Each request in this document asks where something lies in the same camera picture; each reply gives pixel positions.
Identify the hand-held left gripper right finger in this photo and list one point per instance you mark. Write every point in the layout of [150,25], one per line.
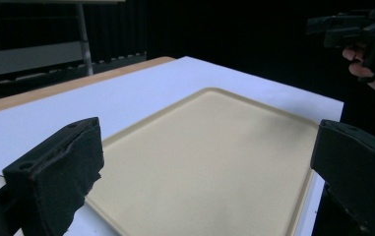
[355,167]

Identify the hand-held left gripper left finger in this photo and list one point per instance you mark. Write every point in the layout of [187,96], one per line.
[60,170]

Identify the white table cover sheet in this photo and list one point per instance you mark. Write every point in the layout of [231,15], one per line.
[142,95]

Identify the metal stand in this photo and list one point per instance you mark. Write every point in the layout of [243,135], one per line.
[84,37]

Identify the beige plastic tray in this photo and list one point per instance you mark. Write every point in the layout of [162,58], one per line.
[204,157]

